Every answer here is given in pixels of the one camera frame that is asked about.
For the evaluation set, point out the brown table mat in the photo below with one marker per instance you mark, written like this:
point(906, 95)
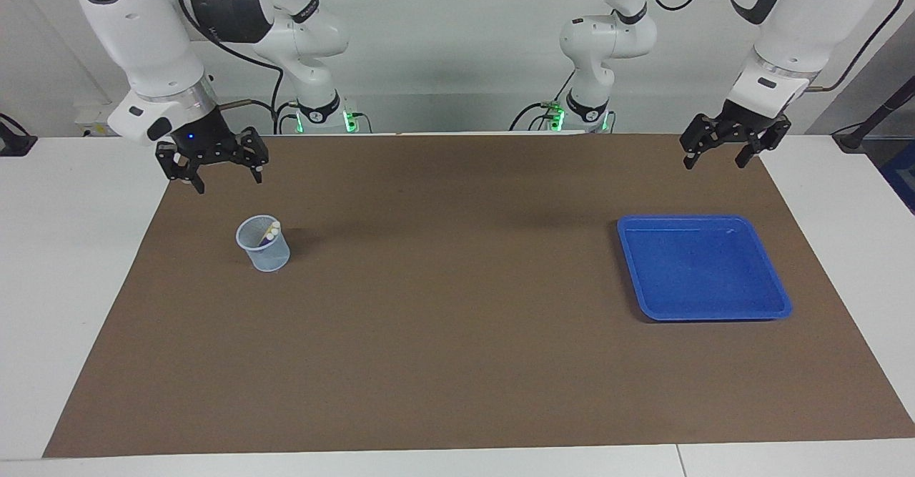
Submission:
point(457, 334)

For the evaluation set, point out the black stand pole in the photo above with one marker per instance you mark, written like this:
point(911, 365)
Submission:
point(876, 116)

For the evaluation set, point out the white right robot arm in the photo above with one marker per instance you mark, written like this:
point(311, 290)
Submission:
point(157, 41)

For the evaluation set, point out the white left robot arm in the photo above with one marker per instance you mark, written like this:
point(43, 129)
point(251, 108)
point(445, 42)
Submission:
point(793, 19)

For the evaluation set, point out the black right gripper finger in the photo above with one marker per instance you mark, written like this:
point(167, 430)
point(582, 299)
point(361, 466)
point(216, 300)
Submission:
point(254, 151)
point(179, 166)

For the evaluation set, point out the blue crate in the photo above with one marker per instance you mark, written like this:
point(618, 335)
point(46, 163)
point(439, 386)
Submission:
point(902, 176)

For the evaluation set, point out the blue plastic tray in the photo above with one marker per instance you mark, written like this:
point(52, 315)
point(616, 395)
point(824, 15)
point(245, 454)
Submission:
point(704, 269)

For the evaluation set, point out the pale blue mesh cup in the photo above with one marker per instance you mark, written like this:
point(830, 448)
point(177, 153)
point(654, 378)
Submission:
point(268, 257)

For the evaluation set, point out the purple pen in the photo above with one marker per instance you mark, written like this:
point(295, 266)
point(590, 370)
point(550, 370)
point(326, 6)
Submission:
point(270, 234)

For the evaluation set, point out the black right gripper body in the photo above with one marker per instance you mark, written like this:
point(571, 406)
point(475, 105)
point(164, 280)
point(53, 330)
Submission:
point(207, 141)

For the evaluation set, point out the black table clamp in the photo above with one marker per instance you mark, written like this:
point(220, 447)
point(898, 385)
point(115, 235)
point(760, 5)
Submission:
point(14, 144)

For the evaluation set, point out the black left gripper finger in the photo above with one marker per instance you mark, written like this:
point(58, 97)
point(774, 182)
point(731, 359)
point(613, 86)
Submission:
point(697, 141)
point(761, 141)

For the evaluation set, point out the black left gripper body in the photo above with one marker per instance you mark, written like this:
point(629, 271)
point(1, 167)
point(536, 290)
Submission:
point(745, 123)

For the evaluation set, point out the white power box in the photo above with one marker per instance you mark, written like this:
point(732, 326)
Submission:
point(91, 123)

